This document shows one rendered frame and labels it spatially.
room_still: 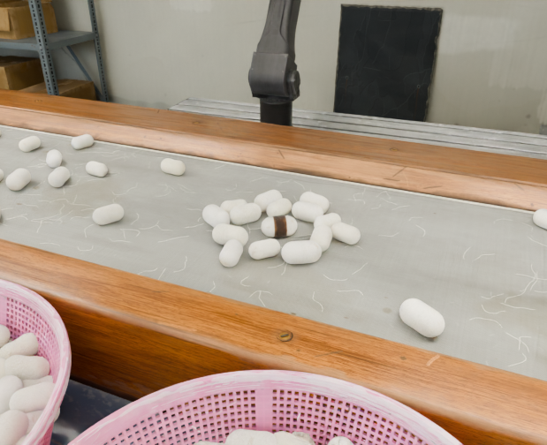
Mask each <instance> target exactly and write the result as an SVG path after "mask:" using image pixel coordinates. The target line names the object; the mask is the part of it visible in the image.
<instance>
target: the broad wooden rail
mask: <svg viewBox="0 0 547 445"><path fill-rule="evenodd" d="M0 125H4V126H10V127H15V128H21V129H27V130H32V131H38V132H47V133H53V134H59V135H64V136H70V137H79V136H81V135H85V134H88V135H90V136H92V137H93V139H94V140H97V141H102V142H108V143H113V144H119V145H124V146H129V147H140V148H146V149H151V150H156V151H162V152H167V153H173V154H179V155H189V156H194V157H200V158H205V159H211V160H217V161H222V162H232V163H237V164H243V165H249V166H255V167H260V168H265V169H271V170H282V171H287V172H292V173H298V174H303V175H309V176H314V177H325V178H330V179H336V180H341V181H346V182H352V183H358V184H364V185H373V186H379V187H384V188H390V189H396V190H401V191H407V192H417V193H422V194H428V195H434V196H439V197H445V198H450V199H456V200H465V201H472V202H477V203H482V204H488V205H493V206H499V207H509V208H515V209H520V210H526V211H531V212H536V211H537V210H539V209H547V160H544V159H537V158H530V157H524V156H517V155H504V154H497V153H490V152H483V151H476V150H470V149H463V148H456V147H443V146H436V145H430V144H422V143H415V142H409V141H402V140H389V139H382V138H375V137H369V136H361V135H354V134H348V133H341V132H328V131H321V130H314V129H308V128H300V127H293V126H286V125H277V124H267V123H260V122H254V121H247V120H239V119H233V118H226V117H213V116H206V115H199V114H193V113H185V112H178V111H172V110H165V109H152V108H145V107H139V106H132V105H124V104H118V103H111V102H99V101H91V100H84V99H78V98H71V97H63V96H57V95H50V94H37V93H30V92H24V91H17V90H10V89H3V88H0Z"/></svg>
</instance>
